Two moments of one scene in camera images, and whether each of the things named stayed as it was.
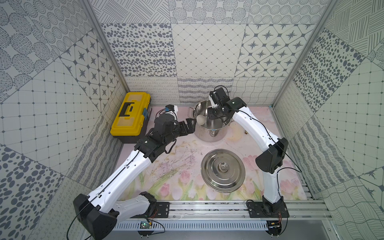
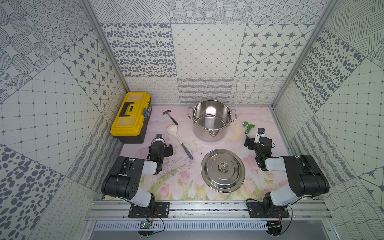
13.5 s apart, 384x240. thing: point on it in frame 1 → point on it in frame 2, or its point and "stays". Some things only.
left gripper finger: [189, 127] → [168, 151]
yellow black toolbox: [131, 124] stays
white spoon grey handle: [201, 119] → [172, 129]
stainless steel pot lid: [222, 170] stays
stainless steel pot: [215, 130] stays
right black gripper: [212, 115] → [251, 141]
